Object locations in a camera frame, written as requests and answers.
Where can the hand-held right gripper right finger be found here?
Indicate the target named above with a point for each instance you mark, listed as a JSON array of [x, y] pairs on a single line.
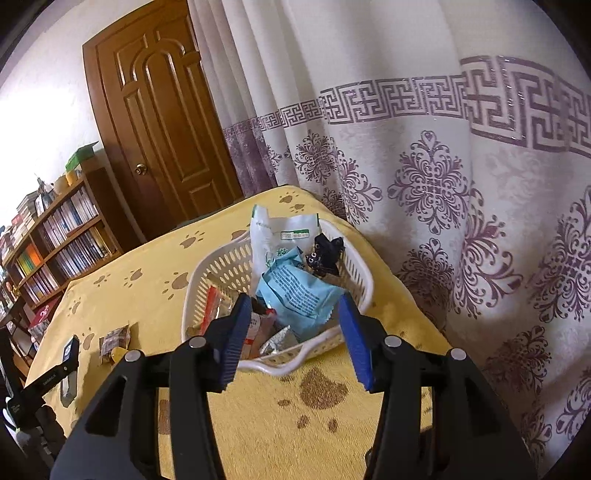
[[355, 341]]

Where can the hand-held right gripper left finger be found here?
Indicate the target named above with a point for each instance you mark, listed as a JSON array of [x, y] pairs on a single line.
[[238, 337]]

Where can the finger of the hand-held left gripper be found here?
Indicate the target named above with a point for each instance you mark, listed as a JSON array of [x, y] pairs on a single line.
[[70, 351], [68, 392]]

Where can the red white snack packet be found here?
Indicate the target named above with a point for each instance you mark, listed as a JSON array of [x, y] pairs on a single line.
[[256, 330]]

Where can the orange white snack packet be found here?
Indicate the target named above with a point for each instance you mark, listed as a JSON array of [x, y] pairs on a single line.
[[214, 304]]

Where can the silver foil snack packet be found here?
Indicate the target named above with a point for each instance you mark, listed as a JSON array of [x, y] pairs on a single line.
[[277, 344]]

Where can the brown snack packet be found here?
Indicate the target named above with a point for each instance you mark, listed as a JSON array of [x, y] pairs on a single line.
[[115, 339]]

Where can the yellow snack packet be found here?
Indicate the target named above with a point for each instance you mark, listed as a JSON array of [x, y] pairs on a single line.
[[117, 356]]

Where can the light blue snack packet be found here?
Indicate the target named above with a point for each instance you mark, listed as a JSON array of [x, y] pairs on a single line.
[[295, 295]]

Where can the white plastic basket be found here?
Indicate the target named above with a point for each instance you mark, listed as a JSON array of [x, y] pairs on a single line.
[[221, 263]]

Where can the black snack packet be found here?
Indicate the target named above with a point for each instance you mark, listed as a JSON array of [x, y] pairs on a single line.
[[325, 254]]

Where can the white green snack packet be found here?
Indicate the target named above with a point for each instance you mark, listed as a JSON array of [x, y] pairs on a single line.
[[277, 235]]

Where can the red grey printed box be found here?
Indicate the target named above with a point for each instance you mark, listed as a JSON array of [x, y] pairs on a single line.
[[44, 318]]

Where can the yellow paw-print blanket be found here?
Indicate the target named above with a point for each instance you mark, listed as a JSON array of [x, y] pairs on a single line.
[[254, 429]]

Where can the wooden bookshelf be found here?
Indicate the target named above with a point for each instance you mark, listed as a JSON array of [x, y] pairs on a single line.
[[69, 240]]

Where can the yellow yarn spool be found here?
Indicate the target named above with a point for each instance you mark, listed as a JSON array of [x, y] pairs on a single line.
[[71, 177]]

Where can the brass door knob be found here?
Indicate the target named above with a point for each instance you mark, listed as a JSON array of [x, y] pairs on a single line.
[[140, 170]]

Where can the green box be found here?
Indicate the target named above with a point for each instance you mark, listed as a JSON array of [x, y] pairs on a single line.
[[81, 157]]

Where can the white purple patterned curtain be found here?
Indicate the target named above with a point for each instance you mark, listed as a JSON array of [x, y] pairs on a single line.
[[438, 161]]

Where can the brown wooden door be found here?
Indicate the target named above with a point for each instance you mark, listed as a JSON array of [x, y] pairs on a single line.
[[161, 115]]

